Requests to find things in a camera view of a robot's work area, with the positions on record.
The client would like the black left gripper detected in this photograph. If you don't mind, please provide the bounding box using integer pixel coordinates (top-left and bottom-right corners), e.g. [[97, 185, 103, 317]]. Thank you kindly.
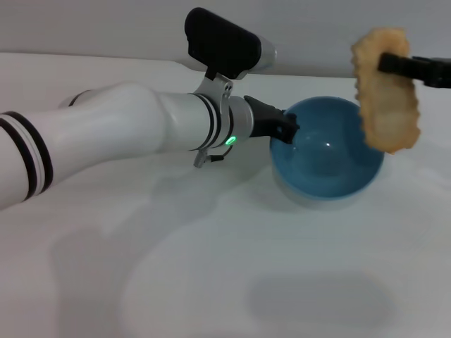
[[243, 94, 302, 144]]

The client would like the blue bowl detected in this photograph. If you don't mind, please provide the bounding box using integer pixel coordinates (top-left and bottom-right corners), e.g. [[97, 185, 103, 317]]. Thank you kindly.
[[268, 97, 385, 201]]

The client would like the orange striped toy bread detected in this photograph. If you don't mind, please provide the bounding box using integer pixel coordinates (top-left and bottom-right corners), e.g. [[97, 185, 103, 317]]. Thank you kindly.
[[351, 27, 421, 155]]

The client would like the thin cable with silver plug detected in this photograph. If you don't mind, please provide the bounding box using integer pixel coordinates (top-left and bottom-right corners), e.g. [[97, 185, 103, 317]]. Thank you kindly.
[[193, 143, 234, 168]]

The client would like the black silver wrist camera box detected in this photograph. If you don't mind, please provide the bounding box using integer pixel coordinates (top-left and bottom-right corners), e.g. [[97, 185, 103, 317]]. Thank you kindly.
[[183, 7, 278, 80]]

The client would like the silver camera mount bracket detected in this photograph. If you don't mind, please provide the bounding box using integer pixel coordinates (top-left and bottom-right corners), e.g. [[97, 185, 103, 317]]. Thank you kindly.
[[196, 72, 234, 117]]

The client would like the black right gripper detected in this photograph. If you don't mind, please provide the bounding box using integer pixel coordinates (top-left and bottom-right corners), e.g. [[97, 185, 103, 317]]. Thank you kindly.
[[377, 51, 451, 89]]

